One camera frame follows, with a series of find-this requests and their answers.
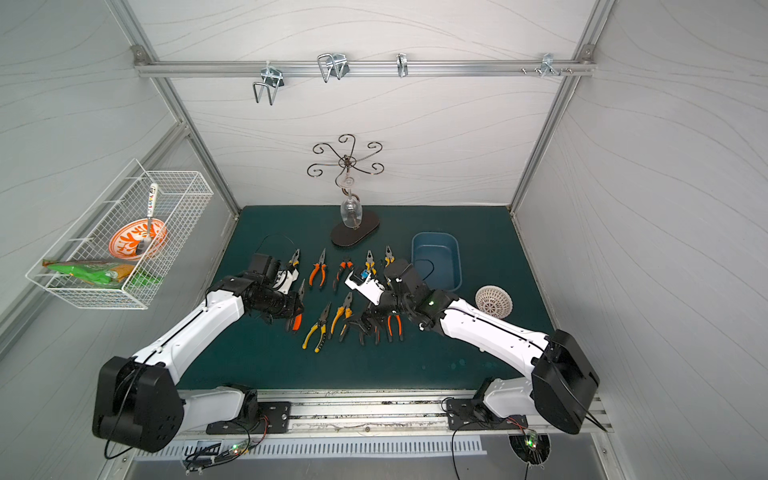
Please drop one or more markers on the orange combination pliers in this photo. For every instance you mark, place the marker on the orange combination pliers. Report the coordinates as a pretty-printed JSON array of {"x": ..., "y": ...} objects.
[{"x": 395, "y": 331}]

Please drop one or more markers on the teal plastic storage box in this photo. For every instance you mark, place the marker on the teal plastic storage box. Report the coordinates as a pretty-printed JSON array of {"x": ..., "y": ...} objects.
[{"x": 436, "y": 257}]

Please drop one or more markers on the white wire basket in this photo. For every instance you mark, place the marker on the white wire basket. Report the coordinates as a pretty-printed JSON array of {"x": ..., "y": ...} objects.
[{"x": 183, "y": 195}]

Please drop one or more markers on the white patterned ceramic bowl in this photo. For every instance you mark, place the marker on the white patterned ceramic bowl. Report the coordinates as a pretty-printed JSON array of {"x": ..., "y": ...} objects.
[{"x": 494, "y": 301}]

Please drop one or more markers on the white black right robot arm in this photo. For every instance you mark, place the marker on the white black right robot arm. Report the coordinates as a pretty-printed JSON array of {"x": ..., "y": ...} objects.
[{"x": 556, "y": 380}]

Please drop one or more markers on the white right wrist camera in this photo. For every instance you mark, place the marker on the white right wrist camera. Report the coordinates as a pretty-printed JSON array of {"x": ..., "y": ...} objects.
[{"x": 365, "y": 284}]

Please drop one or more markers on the black orange long nose pliers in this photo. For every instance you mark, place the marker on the black orange long nose pliers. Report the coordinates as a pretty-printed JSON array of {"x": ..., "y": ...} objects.
[{"x": 353, "y": 324}]

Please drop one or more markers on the metal hook clamp right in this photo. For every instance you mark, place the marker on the metal hook clamp right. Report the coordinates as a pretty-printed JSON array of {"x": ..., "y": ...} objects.
[{"x": 548, "y": 66}]

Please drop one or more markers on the black yellow curved pliers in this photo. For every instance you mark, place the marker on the black yellow curved pliers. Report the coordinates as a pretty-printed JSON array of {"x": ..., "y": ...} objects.
[{"x": 319, "y": 326}]

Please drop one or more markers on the orange patterned plate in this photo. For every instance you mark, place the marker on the orange patterned plate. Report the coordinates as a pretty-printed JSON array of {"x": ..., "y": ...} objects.
[{"x": 123, "y": 243}]

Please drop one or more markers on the clear wine glass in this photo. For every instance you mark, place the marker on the clear wine glass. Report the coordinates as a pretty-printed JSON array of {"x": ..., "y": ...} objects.
[{"x": 351, "y": 211}]

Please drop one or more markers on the metal hook clamp left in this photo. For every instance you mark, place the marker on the metal hook clamp left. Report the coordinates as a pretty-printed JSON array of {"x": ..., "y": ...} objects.
[{"x": 267, "y": 87}]

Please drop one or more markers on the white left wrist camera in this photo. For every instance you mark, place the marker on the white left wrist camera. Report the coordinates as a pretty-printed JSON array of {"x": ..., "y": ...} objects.
[{"x": 288, "y": 277}]

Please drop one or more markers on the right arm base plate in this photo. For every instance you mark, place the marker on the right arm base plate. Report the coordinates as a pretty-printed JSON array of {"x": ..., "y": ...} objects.
[{"x": 463, "y": 414}]

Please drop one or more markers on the metal hook clamp middle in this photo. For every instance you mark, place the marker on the metal hook clamp middle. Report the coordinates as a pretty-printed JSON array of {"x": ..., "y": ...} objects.
[{"x": 333, "y": 65}]

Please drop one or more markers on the small yellow black pliers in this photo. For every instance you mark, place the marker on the small yellow black pliers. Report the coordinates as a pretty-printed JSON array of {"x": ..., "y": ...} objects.
[{"x": 370, "y": 269}]

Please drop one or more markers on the white vented cable duct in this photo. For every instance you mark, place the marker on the white vented cable duct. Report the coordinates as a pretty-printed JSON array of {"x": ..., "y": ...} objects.
[{"x": 280, "y": 447}]

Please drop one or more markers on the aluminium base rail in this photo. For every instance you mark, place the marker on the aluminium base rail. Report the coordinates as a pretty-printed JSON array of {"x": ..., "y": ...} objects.
[{"x": 330, "y": 412}]

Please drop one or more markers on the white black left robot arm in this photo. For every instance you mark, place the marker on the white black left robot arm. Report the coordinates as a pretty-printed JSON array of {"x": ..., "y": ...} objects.
[{"x": 138, "y": 403}]

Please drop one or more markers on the spoon in basket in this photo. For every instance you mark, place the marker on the spoon in basket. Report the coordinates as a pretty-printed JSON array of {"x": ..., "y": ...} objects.
[{"x": 146, "y": 239}]

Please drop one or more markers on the aluminium cross rail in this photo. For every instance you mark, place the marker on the aluminium cross rail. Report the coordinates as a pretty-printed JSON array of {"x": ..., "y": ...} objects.
[{"x": 358, "y": 68}]

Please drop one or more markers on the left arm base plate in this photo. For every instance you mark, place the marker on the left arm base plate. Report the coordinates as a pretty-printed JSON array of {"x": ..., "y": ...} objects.
[{"x": 264, "y": 417}]

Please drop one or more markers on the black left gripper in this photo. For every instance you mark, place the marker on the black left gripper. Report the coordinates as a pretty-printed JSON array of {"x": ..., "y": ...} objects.
[{"x": 291, "y": 306}]

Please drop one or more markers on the large yellow black pliers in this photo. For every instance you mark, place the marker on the large yellow black pliers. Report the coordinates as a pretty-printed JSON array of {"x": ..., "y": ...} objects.
[{"x": 389, "y": 256}]

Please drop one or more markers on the metal hook clamp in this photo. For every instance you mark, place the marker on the metal hook clamp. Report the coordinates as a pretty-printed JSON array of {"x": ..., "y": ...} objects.
[
  {"x": 548, "y": 66},
  {"x": 267, "y": 87},
  {"x": 333, "y": 65}
]

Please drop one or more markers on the green snack bag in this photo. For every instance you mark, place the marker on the green snack bag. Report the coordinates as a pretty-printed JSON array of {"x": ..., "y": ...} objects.
[{"x": 104, "y": 274}]

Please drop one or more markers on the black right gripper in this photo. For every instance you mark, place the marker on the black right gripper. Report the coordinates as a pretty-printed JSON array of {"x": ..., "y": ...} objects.
[{"x": 380, "y": 309}]

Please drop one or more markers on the metal hook small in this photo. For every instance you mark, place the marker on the metal hook small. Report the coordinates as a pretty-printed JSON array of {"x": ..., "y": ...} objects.
[{"x": 402, "y": 65}]

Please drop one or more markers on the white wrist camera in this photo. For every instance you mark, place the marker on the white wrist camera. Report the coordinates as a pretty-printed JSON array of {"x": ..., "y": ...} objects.
[
  {"x": 365, "y": 284},
  {"x": 288, "y": 277}
]

